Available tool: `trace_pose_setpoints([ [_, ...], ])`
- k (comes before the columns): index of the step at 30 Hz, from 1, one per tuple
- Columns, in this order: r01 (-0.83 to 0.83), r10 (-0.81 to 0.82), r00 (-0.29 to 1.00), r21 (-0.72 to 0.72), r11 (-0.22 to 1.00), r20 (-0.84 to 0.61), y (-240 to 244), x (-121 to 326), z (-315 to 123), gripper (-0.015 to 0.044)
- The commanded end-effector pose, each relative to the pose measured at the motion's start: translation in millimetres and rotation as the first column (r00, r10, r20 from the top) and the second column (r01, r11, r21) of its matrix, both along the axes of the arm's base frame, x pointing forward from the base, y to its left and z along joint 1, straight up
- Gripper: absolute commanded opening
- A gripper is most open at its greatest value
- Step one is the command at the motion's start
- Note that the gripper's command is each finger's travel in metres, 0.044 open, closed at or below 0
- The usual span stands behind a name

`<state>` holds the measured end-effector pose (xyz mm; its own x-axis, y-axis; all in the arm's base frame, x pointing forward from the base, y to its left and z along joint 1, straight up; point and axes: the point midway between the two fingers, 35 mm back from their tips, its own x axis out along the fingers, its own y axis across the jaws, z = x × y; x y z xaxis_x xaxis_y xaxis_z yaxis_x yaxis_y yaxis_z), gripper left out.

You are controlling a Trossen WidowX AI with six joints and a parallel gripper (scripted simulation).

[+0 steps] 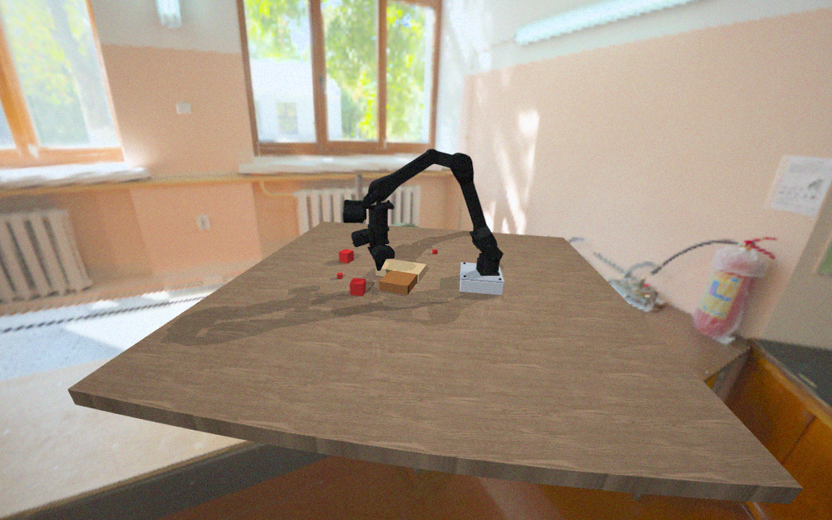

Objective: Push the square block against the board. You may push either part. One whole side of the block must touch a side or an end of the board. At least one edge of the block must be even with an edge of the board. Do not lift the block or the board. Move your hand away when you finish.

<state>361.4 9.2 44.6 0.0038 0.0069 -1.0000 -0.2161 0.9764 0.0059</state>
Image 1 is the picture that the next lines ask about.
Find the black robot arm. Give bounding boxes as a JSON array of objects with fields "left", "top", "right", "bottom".
[{"left": 343, "top": 149, "right": 503, "bottom": 276}]

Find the cream flat rectangular board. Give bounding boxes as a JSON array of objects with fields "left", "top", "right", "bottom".
[{"left": 376, "top": 259, "right": 427, "bottom": 282}]

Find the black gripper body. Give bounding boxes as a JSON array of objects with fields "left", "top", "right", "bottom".
[{"left": 368, "top": 223, "right": 394, "bottom": 260}]

